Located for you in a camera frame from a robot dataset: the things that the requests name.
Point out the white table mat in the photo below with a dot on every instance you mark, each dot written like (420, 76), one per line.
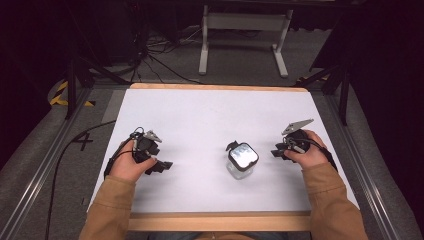
(216, 140)

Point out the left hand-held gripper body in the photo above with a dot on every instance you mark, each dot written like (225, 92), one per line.
(144, 144)

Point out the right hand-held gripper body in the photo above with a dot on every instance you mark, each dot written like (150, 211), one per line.
(296, 137)

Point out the person's left hand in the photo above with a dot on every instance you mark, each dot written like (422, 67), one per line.
(130, 166)

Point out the person's right hand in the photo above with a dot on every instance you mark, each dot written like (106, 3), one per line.
(311, 154)

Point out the white metal stand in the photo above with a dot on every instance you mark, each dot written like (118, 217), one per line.
(245, 40)

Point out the black metal stand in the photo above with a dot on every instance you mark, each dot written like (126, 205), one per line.
(333, 83)
(78, 76)

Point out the clear jar with black lid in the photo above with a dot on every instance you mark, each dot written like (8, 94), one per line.
(242, 159)

